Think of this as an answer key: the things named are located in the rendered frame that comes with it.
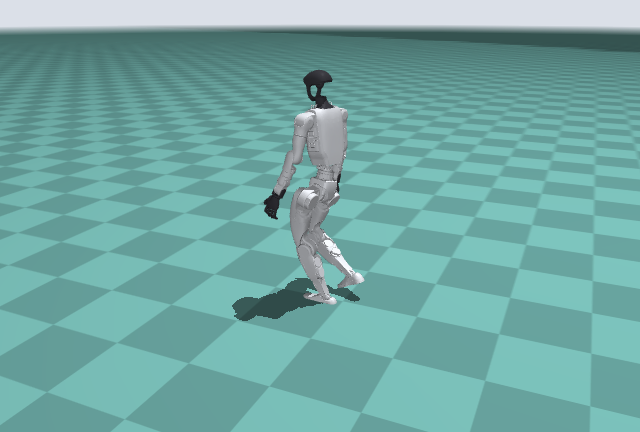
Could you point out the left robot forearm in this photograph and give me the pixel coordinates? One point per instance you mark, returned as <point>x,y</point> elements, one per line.
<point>286,175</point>

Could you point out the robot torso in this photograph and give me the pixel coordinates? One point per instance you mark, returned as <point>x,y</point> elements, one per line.
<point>325,146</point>

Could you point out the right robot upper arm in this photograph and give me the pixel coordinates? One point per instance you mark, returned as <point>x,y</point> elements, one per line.
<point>345,116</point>

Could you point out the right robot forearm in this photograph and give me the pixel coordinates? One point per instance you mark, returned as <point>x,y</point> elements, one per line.
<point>337,168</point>

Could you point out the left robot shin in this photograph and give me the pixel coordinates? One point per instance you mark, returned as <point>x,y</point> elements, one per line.
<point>314,269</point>

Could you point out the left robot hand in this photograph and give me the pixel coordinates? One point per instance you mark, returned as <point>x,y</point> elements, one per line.
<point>273,203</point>

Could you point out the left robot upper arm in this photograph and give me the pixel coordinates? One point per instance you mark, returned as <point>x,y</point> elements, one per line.
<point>302,124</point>

